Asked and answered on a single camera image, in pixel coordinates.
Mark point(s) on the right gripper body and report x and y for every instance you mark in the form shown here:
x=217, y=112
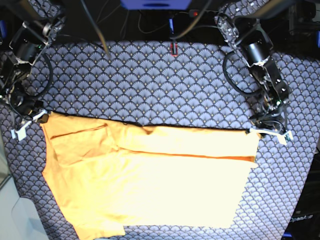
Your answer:
x=24, y=106

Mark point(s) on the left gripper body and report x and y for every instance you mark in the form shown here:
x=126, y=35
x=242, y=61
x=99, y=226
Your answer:
x=272, y=118

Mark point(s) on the yellow T-shirt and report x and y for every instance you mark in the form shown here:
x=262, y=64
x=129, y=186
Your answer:
x=106, y=175

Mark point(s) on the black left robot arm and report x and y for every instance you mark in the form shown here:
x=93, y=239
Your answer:
x=248, y=40

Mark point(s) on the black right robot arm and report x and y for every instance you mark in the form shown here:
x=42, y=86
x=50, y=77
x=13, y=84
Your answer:
x=28, y=44

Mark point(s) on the blue fan-pattern tablecloth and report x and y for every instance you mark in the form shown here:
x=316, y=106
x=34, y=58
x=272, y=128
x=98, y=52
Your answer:
x=142, y=83

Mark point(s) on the red black table clamp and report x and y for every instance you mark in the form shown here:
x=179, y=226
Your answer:
x=174, y=49

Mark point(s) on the black power strip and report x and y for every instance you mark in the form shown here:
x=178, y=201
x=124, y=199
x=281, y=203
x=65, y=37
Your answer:
x=193, y=13

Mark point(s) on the blue base camera mount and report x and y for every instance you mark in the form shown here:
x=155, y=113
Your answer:
x=155, y=4

